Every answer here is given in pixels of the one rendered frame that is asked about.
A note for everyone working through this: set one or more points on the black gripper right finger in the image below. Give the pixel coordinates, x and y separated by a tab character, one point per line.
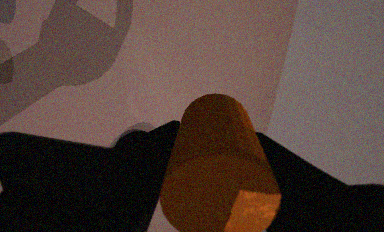
314	201

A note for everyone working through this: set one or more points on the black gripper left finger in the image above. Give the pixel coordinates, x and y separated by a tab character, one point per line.
123	181

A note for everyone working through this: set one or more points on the orange knob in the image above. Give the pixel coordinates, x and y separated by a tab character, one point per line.
218	178

